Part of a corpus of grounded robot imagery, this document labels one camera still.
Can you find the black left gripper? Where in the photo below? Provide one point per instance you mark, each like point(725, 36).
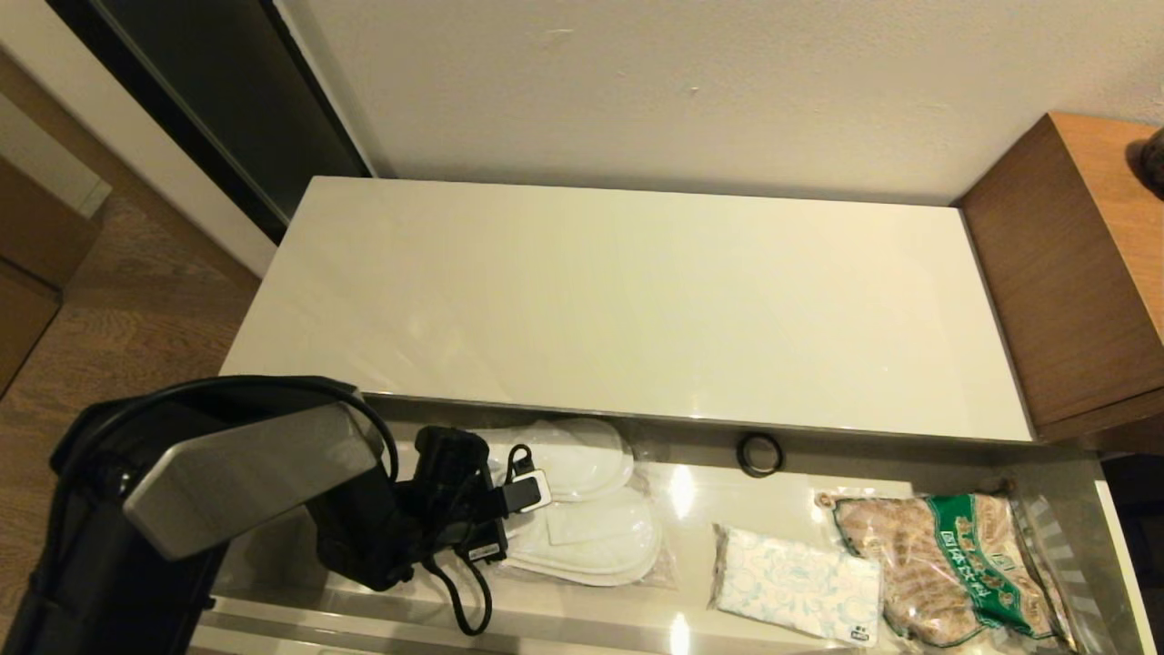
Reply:
point(450, 491)

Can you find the white blue-floral tissue pack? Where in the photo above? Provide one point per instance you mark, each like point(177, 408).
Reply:
point(800, 582)

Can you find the green brown snack bag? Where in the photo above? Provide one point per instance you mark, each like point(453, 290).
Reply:
point(937, 564)

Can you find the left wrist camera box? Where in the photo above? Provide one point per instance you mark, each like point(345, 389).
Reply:
point(527, 491)

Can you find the beige glossy drawer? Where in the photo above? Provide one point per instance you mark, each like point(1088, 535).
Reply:
point(782, 509)

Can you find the dark sliding door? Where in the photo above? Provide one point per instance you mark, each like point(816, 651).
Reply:
point(227, 91)

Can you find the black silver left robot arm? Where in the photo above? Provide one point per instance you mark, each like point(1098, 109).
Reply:
point(245, 473)

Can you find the white slippers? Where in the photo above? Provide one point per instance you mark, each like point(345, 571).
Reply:
point(582, 455)
point(609, 546)

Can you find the brown wooden furniture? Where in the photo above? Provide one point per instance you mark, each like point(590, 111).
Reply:
point(36, 246)

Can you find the dark round object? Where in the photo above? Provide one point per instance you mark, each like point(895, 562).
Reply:
point(1155, 162)

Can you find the brown wooden side cabinet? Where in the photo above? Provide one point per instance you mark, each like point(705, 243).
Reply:
point(1064, 291)

